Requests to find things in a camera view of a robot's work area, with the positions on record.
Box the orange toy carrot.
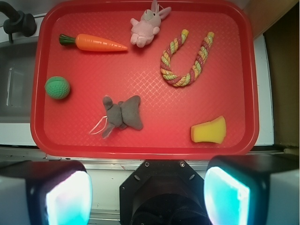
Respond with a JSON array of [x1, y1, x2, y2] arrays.
[[59, 34, 128, 52]]

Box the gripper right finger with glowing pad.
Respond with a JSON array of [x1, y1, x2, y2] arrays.
[[203, 155, 300, 225]]

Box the gray plush elephant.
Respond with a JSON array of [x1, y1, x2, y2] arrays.
[[89, 95, 143, 139]]

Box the pink plush bunny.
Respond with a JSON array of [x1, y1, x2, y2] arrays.
[[130, 0, 172, 48]]

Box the multicolour rope toy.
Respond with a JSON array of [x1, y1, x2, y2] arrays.
[[160, 29, 215, 88]]

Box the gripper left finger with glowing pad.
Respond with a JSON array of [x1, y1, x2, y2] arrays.
[[0, 160, 92, 225]]

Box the yellow sponge wedge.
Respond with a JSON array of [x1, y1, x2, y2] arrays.
[[190, 116, 227, 144]]

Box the stainless steel sink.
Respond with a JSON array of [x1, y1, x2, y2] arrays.
[[0, 37, 38, 123]]

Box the red plastic tray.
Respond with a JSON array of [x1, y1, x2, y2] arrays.
[[30, 0, 259, 160]]

